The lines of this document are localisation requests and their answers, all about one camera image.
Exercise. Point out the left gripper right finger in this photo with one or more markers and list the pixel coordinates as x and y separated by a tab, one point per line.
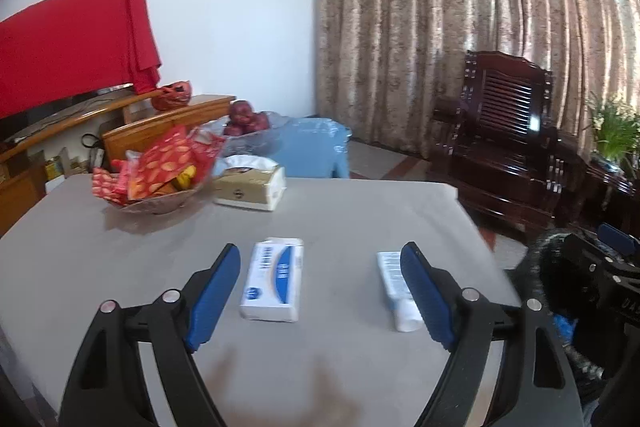
435	293

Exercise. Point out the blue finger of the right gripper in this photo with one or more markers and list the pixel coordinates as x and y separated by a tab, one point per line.
626	245

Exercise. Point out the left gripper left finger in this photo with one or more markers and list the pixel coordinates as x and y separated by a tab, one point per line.
206	294

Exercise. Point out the white ointment tube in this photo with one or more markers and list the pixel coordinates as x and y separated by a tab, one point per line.
407	317

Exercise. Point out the dark wooden side table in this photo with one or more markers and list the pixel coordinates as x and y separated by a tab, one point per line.
593	196

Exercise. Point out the white blue medicine box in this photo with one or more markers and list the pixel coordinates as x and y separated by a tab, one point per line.
272	288

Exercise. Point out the green potted plant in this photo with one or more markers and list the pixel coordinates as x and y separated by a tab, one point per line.
614	126

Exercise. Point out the tissue box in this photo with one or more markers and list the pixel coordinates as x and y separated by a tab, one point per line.
248	182

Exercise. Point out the glass bowl of snacks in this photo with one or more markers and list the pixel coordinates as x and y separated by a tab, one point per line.
163	177

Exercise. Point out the dark wooden armchair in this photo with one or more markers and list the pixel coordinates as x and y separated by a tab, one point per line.
497	145

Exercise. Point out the glass bowl of apples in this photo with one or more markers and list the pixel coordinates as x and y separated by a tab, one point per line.
247	132

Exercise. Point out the wooden tv cabinet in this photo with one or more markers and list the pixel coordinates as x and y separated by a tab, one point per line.
120	120

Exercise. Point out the red cloth cover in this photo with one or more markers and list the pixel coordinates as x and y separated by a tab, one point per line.
60	48

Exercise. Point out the patterned beige curtain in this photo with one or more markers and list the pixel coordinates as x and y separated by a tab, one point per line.
381	64

